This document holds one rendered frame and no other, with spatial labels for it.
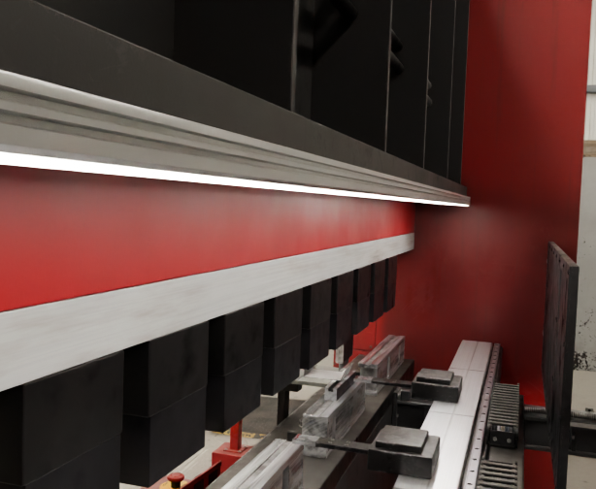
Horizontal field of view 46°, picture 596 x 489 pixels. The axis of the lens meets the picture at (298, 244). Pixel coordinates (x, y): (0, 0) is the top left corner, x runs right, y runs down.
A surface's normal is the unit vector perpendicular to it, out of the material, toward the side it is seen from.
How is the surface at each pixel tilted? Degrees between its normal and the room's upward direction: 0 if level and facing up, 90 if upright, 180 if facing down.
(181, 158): 90
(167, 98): 90
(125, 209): 90
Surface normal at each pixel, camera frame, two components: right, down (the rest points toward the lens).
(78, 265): 0.95, 0.05
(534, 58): -0.31, 0.04
